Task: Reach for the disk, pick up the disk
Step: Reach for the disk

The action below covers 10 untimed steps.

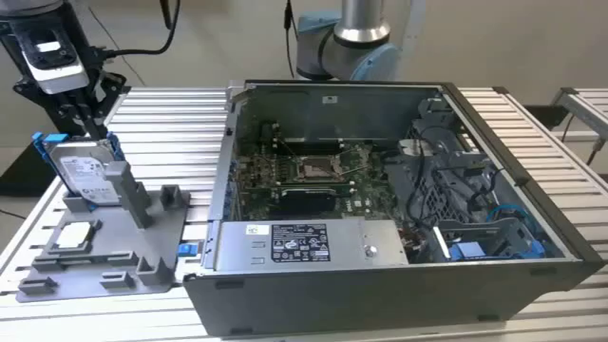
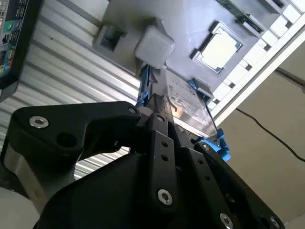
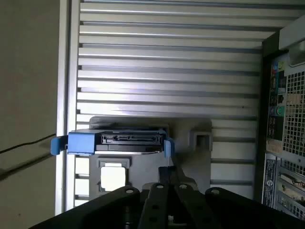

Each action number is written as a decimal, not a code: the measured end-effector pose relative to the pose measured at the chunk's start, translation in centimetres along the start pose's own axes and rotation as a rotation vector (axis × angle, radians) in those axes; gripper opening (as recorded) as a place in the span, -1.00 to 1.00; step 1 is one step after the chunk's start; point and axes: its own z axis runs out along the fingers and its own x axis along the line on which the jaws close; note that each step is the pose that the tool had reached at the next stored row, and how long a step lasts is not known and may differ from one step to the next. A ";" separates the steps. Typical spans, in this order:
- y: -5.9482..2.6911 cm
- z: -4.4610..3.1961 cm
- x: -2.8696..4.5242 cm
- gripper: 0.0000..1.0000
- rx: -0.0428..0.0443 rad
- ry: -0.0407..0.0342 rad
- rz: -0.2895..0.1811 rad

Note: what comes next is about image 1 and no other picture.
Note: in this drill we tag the green motherboard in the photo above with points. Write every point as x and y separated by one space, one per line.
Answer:
371 199

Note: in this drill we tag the grey parts rack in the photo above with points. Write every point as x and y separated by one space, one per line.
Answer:
114 235

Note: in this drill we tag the silver CPU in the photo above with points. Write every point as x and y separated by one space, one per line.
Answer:
74 235

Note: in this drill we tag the black PC case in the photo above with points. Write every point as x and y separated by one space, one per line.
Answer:
332 303

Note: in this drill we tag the metal slat side table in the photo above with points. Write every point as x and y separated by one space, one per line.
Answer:
584 103

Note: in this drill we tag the hard disk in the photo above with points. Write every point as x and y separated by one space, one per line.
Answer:
83 167

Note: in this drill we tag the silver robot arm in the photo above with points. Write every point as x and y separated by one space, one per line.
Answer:
360 21

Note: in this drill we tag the grey metal disk bay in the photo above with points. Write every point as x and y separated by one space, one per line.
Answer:
508 235

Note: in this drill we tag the blue case latch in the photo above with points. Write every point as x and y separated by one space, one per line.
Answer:
187 249

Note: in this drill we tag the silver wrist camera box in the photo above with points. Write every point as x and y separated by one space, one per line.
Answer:
62 76

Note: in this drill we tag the blue plastic bay bracket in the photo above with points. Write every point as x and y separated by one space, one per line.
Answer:
468 249

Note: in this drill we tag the silver power supply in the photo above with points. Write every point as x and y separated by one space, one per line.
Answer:
371 235

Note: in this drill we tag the black floor object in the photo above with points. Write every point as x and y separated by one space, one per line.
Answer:
24 171

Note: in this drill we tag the CPU socket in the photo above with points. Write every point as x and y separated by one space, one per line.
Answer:
316 167

